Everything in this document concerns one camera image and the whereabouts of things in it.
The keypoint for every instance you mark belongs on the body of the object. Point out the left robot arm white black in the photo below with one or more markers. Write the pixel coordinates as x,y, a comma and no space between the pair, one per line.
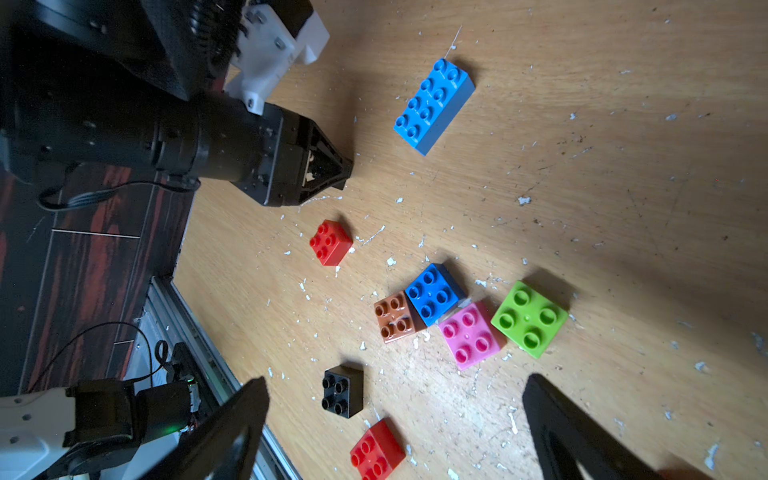
94,425

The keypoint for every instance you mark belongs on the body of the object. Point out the orange brown lego brick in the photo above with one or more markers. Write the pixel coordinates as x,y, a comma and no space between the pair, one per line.
397,318

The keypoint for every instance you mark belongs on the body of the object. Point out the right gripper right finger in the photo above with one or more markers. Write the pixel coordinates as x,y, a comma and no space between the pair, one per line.
569,442

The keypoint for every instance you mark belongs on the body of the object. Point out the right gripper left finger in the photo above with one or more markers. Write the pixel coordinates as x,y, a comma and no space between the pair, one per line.
226,445

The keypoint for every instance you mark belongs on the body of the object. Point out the green square lego brick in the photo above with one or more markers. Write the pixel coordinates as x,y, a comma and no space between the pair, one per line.
529,319

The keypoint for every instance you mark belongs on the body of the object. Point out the black lego brick lower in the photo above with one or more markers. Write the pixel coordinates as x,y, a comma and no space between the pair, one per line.
343,391

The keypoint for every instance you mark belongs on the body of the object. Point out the blue square lego brick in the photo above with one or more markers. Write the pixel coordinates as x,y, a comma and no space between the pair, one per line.
434,293

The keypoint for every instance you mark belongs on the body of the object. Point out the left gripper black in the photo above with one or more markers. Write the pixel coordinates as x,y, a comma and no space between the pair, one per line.
272,157

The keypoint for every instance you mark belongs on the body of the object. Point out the pink square lego brick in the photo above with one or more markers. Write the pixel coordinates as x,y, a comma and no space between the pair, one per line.
470,335

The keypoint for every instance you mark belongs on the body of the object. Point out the light blue long lego brick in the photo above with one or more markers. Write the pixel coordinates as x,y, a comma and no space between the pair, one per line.
441,95

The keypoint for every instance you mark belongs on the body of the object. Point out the aluminium front rail frame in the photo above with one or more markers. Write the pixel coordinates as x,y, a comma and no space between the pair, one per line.
166,316

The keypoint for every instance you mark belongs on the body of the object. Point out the red orange lego brick lower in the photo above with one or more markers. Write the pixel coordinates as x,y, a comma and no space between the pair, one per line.
378,453

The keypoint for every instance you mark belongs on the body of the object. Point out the red lego brick small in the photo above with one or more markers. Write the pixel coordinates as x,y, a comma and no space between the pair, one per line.
330,243

